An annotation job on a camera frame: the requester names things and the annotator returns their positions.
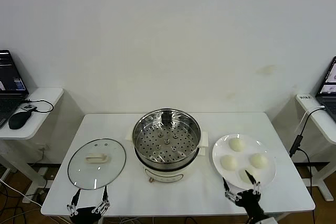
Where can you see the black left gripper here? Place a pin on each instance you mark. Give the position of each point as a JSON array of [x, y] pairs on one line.
[[85, 212]]

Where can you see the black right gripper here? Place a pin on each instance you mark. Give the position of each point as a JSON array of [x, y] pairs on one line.
[[249, 201]]

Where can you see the white steamed baozi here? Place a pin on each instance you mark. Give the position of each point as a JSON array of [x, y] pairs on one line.
[[244, 178], [236, 145], [259, 160], [229, 162]]

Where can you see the steel perforated steamer basket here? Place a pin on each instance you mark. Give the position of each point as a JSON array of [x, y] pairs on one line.
[[147, 129]]

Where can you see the white round plate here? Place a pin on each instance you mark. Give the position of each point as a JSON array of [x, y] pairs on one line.
[[244, 155]]

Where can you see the white electric cooker pot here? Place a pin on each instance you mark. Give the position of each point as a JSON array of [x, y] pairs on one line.
[[170, 174]]

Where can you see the white side desk with label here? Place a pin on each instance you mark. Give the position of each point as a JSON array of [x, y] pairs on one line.
[[319, 125]]

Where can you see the black computer mouse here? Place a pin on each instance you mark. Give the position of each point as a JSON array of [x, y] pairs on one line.
[[18, 120]]

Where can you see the black laptop with pale screen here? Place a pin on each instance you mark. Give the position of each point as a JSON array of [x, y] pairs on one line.
[[329, 77]]

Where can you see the black laptop with dark screen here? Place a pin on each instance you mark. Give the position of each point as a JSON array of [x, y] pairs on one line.
[[10, 77]]

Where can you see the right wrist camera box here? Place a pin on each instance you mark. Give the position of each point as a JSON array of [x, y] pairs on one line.
[[267, 221]]

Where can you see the white wall outlet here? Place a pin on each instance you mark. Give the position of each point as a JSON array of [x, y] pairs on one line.
[[44, 147]]

